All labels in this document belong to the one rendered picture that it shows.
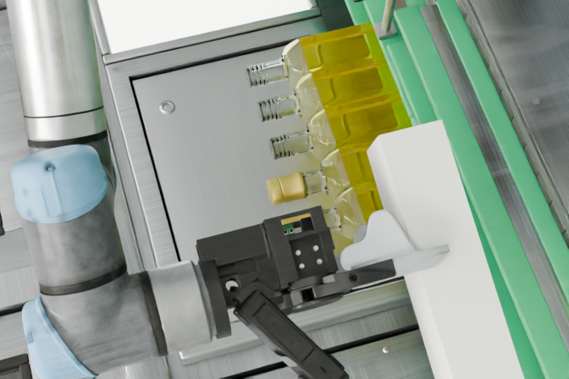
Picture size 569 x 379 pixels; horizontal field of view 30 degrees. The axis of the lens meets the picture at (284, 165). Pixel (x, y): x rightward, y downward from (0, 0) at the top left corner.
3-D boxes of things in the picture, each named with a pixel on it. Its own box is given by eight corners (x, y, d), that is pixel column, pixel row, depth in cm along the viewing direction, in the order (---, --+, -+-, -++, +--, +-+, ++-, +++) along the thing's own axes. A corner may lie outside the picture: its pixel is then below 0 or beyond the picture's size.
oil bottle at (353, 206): (481, 169, 140) (326, 209, 136) (489, 148, 135) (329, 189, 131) (497, 205, 137) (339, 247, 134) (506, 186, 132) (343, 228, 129)
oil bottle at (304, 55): (421, 30, 150) (275, 63, 147) (427, 6, 145) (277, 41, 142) (434, 63, 148) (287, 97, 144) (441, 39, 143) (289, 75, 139)
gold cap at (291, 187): (298, 165, 135) (265, 173, 134) (306, 186, 132) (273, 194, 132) (299, 183, 137) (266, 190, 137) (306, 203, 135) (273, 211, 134)
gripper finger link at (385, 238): (432, 192, 90) (328, 222, 91) (452, 259, 89) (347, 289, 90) (433, 196, 93) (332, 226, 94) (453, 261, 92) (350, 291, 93)
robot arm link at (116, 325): (15, 310, 85) (41, 406, 87) (149, 275, 87) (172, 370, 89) (19, 282, 93) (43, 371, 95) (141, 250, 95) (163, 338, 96)
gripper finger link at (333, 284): (390, 256, 88) (290, 286, 90) (395, 275, 88) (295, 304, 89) (394, 260, 93) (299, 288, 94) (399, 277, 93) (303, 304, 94)
